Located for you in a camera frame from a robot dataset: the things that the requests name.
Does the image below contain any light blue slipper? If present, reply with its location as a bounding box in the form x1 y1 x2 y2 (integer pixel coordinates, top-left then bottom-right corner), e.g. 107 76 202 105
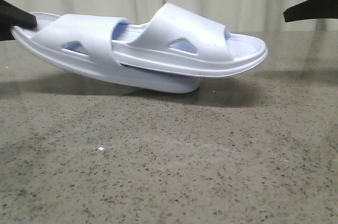
11 13 200 94
112 3 267 78

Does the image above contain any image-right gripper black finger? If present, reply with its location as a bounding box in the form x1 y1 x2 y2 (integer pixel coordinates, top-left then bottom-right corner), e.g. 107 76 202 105
283 0 337 22

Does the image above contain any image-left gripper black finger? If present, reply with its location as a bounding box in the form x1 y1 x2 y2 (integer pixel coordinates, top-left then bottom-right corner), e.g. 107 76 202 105
1 0 37 29
0 21 15 41

